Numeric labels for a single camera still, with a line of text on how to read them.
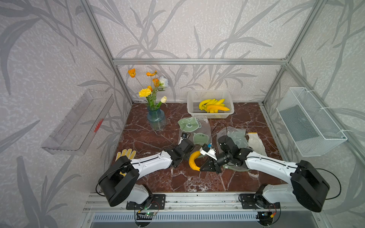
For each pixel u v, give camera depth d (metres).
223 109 1.07
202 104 1.17
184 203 0.75
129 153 0.91
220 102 1.13
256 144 0.95
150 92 0.84
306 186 0.42
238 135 0.98
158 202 0.72
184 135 0.78
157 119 0.96
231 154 0.64
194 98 1.19
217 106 1.08
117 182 0.43
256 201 0.66
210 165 0.68
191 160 0.77
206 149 0.67
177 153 0.66
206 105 1.10
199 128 0.99
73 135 0.64
